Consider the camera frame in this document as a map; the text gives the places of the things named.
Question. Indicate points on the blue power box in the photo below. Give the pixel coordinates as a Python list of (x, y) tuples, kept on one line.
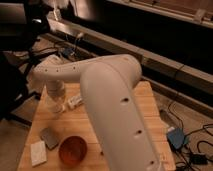
[(176, 138)]

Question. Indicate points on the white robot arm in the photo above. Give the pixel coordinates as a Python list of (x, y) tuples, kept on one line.
[(107, 89)]

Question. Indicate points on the grey rectangular block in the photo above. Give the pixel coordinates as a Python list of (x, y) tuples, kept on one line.
[(49, 137)]

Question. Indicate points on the brown ceramic bowl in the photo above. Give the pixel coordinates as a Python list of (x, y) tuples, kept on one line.
[(72, 151)]

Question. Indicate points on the blue device with cables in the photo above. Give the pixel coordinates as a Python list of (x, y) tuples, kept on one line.
[(67, 52)]

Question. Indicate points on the black office chair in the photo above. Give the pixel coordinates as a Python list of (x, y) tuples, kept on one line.
[(21, 22)]

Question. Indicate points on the white rectangular sponge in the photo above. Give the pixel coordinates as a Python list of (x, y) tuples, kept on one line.
[(38, 153)]

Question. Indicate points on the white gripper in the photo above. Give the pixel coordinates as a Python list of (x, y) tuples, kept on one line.
[(56, 91)]

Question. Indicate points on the white ceramic cup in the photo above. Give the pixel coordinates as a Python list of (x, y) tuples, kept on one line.
[(54, 105)]

